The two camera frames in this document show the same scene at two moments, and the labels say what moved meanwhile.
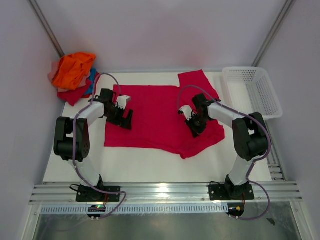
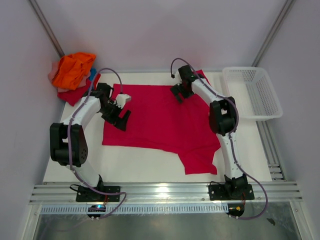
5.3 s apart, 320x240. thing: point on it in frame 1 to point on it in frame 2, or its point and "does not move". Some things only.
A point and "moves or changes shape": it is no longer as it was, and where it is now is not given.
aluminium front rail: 164,192 does not move
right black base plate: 223,192 does not move
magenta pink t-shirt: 157,124 moves or changes shape
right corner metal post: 283,14 does not move
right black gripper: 195,131 to 175,90
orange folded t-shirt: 72,68 does not move
